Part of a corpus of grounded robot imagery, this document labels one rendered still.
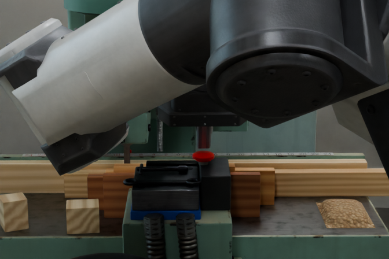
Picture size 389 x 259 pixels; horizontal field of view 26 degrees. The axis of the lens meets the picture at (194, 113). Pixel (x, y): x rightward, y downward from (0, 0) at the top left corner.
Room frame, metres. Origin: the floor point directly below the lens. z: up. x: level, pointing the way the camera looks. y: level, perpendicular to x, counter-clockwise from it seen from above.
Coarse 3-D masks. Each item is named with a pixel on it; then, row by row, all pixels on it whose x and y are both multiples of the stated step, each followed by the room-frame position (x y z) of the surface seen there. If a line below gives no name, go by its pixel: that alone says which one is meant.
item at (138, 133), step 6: (144, 114) 1.20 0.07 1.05; (150, 114) 1.31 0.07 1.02; (132, 120) 1.20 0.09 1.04; (138, 120) 1.20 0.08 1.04; (144, 120) 1.20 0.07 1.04; (150, 120) 1.30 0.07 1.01; (132, 126) 1.20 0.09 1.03; (138, 126) 1.20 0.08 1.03; (144, 126) 1.20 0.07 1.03; (150, 126) 1.22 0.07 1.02; (132, 132) 1.20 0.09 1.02; (138, 132) 1.20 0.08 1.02; (144, 132) 1.20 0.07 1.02; (126, 138) 1.20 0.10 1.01; (132, 138) 1.20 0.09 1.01; (138, 138) 1.20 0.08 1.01; (144, 138) 1.20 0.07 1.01; (126, 144) 1.24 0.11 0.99; (132, 144) 1.25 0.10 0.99
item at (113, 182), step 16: (112, 176) 1.16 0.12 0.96; (128, 176) 1.16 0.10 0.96; (240, 176) 1.16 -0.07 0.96; (256, 176) 1.16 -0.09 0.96; (112, 192) 1.16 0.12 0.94; (240, 192) 1.16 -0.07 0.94; (256, 192) 1.16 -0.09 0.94; (112, 208) 1.16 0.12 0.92; (240, 208) 1.16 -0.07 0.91; (256, 208) 1.16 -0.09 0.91
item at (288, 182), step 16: (64, 176) 1.24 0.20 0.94; (80, 176) 1.24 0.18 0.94; (288, 176) 1.25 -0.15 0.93; (304, 176) 1.25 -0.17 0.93; (320, 176) 1.25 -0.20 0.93; (336, 176) 1.25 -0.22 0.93; (352, 176) 1.25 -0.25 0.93; (368, 176) 1.25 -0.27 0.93; (384, 176) 1.25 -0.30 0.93; (64, 192) 1.24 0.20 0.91; (80, 192) 1.24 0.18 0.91; (288, 192) 1.25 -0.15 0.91; (304, 192) 1.25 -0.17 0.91; (320, 192) 1.25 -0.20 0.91; (336, 192) 1.25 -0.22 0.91; (352, 192) 1.25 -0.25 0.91; (368, 192) 1.25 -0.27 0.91; (384, 192) 1.25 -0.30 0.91
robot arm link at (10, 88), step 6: (0, 78) 0.74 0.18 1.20; (6, 78) 0.74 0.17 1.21; (6, 84) 0.74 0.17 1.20; (6, 90) 0.75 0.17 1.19; (12, 90) 0.74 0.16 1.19; (12, 96) 0.74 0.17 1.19; (18, 102) 0.74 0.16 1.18; (18, 108) 0.75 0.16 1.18; (24, 114) 0.74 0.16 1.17; (30, 120) 0.74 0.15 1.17; (30, 126) 0.75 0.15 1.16; (36, 132) 0.74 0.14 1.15; (42, 138) 0.74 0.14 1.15; (42, 144) 0.75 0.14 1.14
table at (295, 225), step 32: (0, 224) 1.13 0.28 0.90; (32, 224) 1.13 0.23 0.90; (64, 224) 1.13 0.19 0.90; (256, 224) 1.13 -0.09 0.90; (288, 224) 1.13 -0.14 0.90; (320, 224) 1.13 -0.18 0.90; (384, 224) 1.14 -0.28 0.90; (0, 256) 1.09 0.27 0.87; (32, 256) 1.09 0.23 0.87; (64, 256) 1.09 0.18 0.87; (256, 256) 1.09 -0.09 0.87; (288, 256) 1.09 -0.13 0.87; (320, 256) 1.09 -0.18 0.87; (352, 256) 1.09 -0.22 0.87; (384, 256) 1.09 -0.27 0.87
